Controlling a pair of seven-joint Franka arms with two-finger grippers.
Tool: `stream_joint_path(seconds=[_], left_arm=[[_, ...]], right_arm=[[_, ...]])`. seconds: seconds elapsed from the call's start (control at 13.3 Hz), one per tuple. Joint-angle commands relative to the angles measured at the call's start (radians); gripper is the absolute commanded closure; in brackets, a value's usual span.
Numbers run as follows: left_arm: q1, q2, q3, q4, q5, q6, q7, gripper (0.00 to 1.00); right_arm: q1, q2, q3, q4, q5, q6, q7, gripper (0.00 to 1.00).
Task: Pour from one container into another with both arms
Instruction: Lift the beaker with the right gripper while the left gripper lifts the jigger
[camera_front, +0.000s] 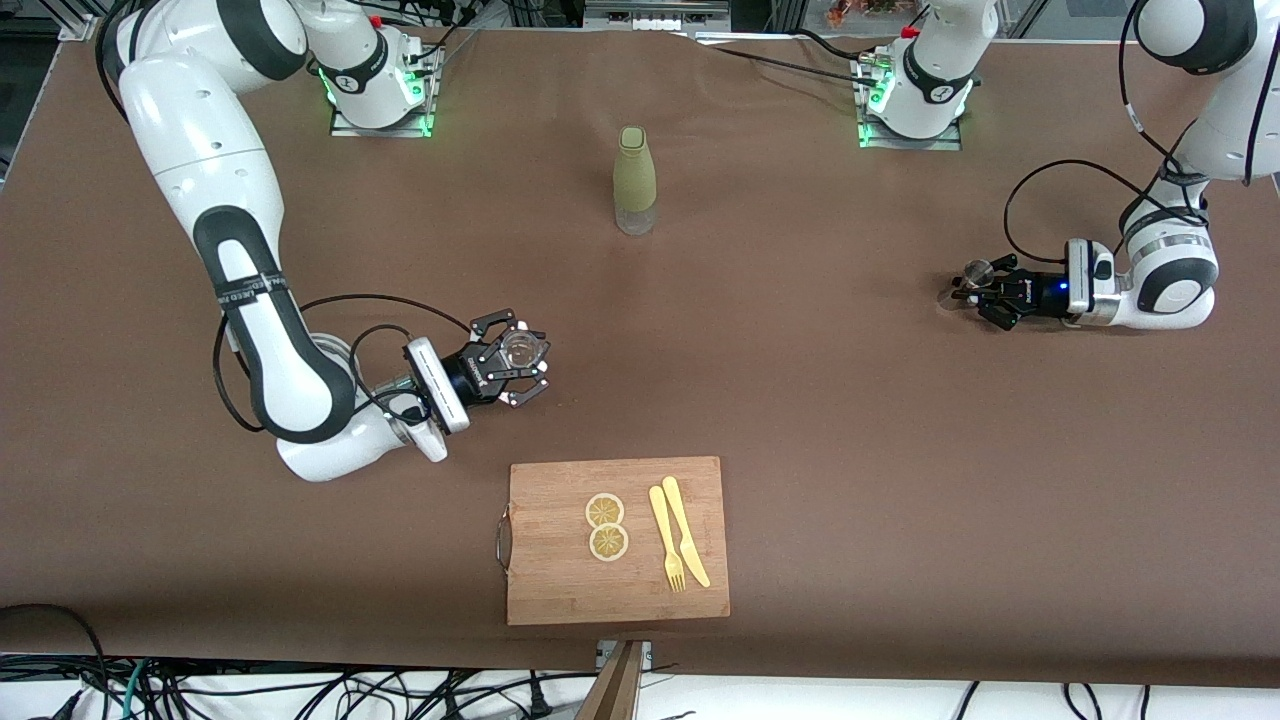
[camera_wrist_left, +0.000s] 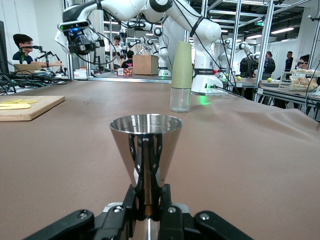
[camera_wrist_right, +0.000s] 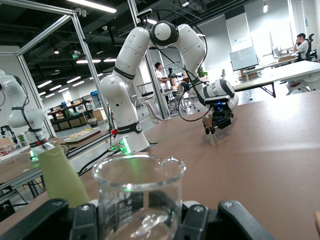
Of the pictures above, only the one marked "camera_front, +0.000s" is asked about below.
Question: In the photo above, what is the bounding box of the olive green sleeved bottle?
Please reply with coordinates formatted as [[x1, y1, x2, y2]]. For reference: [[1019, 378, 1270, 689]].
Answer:
[[613, 126, 658, 237]]

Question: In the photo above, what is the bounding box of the clear glass measuring beaker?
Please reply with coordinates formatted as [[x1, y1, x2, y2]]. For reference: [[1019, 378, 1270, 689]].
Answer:
[[500, 330, 549, 369]]

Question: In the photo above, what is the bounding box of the black cable on tabletop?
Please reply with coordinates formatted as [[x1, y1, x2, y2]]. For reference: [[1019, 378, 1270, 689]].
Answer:
[[690, 28, 881, 81]]

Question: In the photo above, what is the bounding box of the yellow plastic knife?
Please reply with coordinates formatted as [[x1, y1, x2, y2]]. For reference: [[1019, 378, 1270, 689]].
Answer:
[[661, 476, 712, 589]]

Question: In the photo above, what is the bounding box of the wooden cutting board, metal handle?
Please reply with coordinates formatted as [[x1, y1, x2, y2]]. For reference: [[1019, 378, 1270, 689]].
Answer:
[[496, 456, 731, 627]]

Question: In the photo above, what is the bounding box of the yellow plastic fork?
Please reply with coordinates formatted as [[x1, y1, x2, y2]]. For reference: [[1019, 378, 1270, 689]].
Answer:
[[648, 485, 687, 593]]

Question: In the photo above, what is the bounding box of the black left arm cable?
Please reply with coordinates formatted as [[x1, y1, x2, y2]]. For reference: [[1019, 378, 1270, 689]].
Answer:
[[1004, 0, 1261, 266]]

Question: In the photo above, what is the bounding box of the grey metal rail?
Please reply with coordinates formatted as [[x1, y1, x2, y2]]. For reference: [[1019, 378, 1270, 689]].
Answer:
[[585, 0, 731, 23]]

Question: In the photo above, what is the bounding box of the tangle of black floor cables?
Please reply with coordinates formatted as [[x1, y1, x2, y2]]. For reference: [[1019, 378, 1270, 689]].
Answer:
[[0, 655, 561, 720]]

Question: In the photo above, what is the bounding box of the wooden plank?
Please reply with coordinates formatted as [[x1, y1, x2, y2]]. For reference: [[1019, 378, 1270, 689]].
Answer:
[[578, 641, 646, 720]]

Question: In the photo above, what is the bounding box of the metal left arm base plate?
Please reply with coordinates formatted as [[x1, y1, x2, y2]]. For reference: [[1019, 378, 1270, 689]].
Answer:
[[855, 50, 966, 151]]

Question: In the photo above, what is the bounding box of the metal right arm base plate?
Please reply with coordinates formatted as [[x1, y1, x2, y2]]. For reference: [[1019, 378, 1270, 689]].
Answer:
[[329, 40, 446, 139]]

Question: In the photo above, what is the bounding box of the steel double cone jigger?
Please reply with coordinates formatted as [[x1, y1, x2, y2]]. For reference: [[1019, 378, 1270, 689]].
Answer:
[[938, 258, 994, 309]]

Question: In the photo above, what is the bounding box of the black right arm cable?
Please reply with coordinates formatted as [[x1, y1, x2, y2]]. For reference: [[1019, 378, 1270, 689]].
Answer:
[[212, 293, 473, 433]]

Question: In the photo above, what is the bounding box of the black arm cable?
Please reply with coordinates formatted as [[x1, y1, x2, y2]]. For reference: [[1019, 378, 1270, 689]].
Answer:
[[212, 293, 473, 433], [1004, 0, 1261, 266]]

